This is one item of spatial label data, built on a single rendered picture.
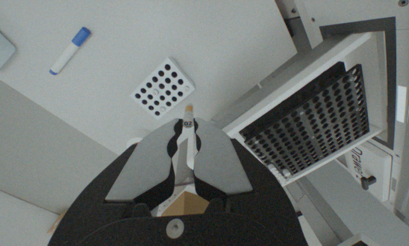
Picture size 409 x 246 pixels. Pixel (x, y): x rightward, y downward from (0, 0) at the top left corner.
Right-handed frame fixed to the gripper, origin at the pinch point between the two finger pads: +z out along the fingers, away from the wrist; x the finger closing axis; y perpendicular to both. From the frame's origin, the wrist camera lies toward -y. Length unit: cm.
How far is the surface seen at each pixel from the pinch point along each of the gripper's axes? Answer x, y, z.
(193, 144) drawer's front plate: -0.1, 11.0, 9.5
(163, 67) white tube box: -5.4, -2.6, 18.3
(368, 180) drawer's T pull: 50, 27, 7
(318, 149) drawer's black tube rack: 27.0, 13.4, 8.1
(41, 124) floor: -147, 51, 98
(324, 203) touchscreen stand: 83, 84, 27
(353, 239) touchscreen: 68, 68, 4
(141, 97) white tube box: -11.3, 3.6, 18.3
